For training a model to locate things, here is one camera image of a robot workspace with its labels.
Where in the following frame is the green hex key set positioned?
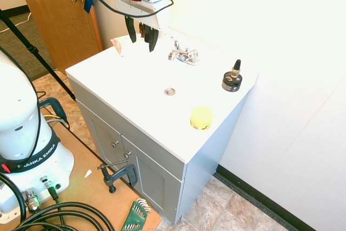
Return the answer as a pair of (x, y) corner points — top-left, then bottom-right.
(119, 198), (152, 231)

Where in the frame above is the black tripod leg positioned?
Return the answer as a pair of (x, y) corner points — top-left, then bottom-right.
(0, 8), (76, 101)

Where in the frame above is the thick black cable bundle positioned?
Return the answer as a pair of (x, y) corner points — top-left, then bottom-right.
(0, 174), (115, 231)

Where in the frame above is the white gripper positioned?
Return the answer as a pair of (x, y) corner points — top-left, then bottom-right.
(114, 0), (170, 53)

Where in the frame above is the chrome sink faucet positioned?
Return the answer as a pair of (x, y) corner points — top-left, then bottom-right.
(167, 39), (200, 67)

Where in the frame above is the black dropper bottle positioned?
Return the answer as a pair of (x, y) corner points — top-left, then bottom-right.
(221, 59), (243, 93)

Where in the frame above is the grey vanity cabinet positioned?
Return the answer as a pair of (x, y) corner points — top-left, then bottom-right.
(66, 76), (248, 225)

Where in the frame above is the pink white cloth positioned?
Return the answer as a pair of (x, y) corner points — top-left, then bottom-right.
(110, 34), (142, 57)

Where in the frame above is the wooden base board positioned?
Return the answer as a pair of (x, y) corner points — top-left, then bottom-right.
(37, 106), (163, 231)

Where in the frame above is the wooden door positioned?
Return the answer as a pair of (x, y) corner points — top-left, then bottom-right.
(12, 0), (104, 75)

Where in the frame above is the white sink countertop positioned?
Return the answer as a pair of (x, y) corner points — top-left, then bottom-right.
(65, 27), (259, 164)

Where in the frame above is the white cord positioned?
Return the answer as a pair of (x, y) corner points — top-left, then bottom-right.
(0, 12), (32, 32)

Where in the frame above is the yellow round jar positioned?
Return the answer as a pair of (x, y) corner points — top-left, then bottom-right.
(189, 106), (214, 131)

